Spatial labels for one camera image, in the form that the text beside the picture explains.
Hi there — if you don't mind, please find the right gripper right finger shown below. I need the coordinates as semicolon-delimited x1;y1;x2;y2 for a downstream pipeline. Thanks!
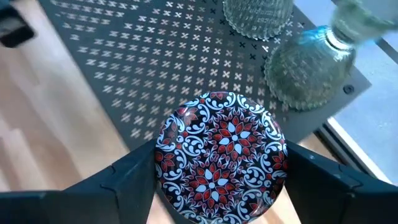
281;139;398;224

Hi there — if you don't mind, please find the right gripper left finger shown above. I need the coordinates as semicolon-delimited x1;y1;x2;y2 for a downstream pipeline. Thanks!
0;139;159;224

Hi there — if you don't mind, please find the black aluminium rig frame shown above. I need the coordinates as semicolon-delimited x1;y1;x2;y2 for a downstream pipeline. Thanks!
313;124;374;181

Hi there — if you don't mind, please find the black perforated metal shelf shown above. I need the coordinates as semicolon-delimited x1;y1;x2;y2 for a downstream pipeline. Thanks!
37;0;373;150

